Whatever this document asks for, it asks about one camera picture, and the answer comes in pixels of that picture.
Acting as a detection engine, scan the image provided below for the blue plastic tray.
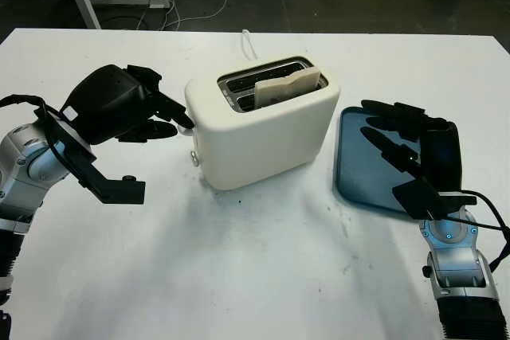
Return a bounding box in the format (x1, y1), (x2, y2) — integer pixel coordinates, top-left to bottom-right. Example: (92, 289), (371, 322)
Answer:
(331, 105), (459, 213)

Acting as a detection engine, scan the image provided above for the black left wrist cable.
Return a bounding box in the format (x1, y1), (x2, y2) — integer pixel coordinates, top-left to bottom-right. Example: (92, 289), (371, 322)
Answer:
(0, 95), (67, 170)

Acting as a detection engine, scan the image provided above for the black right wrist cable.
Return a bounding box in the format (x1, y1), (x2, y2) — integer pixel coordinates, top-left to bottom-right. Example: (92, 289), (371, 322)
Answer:
(428, 190), (510, 273)

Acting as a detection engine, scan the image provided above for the cream two-slot toaster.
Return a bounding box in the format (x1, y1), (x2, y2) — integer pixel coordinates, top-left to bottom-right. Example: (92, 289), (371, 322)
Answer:
(184, 55), (343, 192)

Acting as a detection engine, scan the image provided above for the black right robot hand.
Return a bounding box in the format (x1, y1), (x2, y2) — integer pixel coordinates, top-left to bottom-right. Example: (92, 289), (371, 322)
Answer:
(359, 99), (464, 197)

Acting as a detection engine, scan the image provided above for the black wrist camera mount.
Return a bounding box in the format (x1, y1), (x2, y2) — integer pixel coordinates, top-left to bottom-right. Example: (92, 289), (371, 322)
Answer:
(392, 178), (478, 221)
(35, 107), (147, 205)

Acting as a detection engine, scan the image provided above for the slice of bread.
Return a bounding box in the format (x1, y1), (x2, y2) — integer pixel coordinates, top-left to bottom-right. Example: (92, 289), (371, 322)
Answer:
(254, 68), (322, 109)

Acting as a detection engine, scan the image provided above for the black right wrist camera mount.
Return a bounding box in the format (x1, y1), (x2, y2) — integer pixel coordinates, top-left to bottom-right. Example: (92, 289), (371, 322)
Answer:
(392, 178), (478, 221)

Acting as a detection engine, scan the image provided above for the white toaster power cord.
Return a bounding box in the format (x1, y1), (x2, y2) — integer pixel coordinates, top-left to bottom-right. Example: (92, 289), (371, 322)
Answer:
(241, 29), (260, 61)

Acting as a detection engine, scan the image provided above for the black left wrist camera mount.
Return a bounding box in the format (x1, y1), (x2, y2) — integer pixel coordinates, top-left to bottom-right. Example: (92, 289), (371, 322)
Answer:
(35, 107), (147, 205)

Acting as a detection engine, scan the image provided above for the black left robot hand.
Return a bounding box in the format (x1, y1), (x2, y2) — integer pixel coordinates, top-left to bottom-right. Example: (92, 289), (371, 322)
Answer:
(59, 63), (196, 146)

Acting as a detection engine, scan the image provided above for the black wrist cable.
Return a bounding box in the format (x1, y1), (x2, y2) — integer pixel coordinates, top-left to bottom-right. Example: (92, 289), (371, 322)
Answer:
(0, 95), (67, 170)
(428, 190), (510, 273)

